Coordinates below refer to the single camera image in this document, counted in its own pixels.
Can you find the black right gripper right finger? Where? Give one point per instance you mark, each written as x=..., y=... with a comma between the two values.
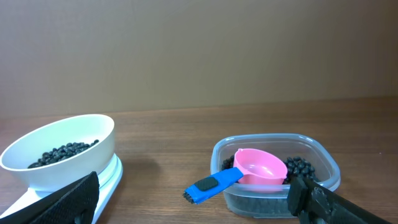
x=311, y=202

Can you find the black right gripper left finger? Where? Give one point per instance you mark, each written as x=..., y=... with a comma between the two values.
x=75, y=203

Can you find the pink scoop with blue handle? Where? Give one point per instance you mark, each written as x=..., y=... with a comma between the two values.
x=210, y=186

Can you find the white digital kitchen scale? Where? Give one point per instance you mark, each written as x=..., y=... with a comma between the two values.
x=109, y=179

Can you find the white bowl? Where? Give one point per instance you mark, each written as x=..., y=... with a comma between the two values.
x=84, y=128

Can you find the black beans in bowl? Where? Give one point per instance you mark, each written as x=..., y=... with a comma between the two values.
x=62, y=153

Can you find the pile of black beans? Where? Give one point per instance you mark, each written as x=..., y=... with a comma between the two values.
x=300, y=168

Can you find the clear plastic bean container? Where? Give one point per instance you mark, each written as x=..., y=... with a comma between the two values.
x=270, y=201

